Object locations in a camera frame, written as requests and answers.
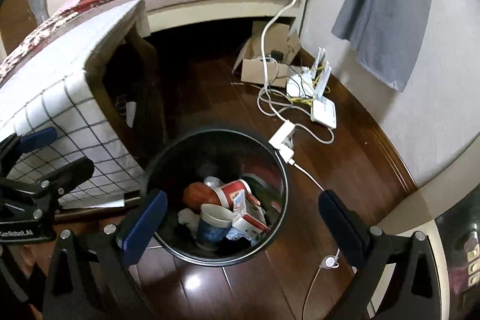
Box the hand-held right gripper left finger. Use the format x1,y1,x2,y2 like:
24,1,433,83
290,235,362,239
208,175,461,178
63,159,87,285
42,189,168,320

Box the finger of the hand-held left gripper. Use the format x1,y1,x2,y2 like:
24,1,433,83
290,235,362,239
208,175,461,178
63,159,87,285
0,157,94,220
0,127,58,174

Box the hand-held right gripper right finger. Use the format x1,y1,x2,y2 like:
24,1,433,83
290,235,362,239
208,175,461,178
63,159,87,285
318,190,449,320

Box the red plastic bag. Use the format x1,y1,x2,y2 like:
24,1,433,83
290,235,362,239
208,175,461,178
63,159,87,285
182,182,220,212

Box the blue paper cup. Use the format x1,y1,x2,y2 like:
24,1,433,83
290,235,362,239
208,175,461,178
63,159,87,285
196,203,235,249

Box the black trash bin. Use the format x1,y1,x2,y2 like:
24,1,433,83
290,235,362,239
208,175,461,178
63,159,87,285
140,124,291,266

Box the red paper cup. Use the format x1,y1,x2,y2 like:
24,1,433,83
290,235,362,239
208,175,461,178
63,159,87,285
214,179,252,208

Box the grey blue wrapper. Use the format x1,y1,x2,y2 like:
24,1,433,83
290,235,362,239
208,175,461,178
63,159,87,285
225,230,259,245

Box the green white carton box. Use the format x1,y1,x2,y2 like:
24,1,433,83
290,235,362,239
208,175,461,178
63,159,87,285
232,189,265,221

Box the person's left hand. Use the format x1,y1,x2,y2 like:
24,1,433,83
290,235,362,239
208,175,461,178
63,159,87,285
17,244,44,281

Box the white checkered tablecloth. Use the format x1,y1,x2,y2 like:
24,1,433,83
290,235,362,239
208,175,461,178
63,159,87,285
0,0,147,201

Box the white modem box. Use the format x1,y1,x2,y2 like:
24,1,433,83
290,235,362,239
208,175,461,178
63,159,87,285
311,97,337,128

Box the white appliance with dark panel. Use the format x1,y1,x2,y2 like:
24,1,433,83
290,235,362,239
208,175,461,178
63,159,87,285
375,185,480,320

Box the wooden door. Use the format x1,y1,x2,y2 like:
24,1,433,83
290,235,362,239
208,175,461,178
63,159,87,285
0,0,38,56

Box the white router with antennas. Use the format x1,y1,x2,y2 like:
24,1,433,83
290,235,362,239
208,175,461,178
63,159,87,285
287,47,332,100

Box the cardboard box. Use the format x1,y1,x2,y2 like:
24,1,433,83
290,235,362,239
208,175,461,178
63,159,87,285
232,20,302,88

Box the long grey tied curtain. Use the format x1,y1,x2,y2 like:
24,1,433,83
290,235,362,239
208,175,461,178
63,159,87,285
332,0,436,93

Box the thin white charging cable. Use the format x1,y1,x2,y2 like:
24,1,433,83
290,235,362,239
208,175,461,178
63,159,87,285
289,162,343,320

